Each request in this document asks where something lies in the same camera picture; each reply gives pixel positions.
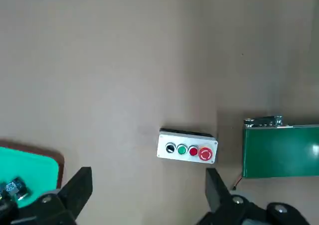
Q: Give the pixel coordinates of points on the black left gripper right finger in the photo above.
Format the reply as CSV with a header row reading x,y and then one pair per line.
x,y
219,192

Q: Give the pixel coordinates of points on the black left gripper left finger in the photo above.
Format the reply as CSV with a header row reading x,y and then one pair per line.
x,y
72,192

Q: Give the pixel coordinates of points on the grey push-button control box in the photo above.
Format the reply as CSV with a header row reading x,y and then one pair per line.
x,y
187,140

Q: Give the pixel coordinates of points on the green tray holding spare parts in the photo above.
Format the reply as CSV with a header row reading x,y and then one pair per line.
x,y
27,165

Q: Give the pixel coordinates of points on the spare push-button part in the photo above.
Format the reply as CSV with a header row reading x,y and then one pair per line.
x,y
3,192
16,186

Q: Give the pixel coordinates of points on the green belt conveyor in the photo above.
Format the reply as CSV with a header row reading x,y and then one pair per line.
x,y
281,152

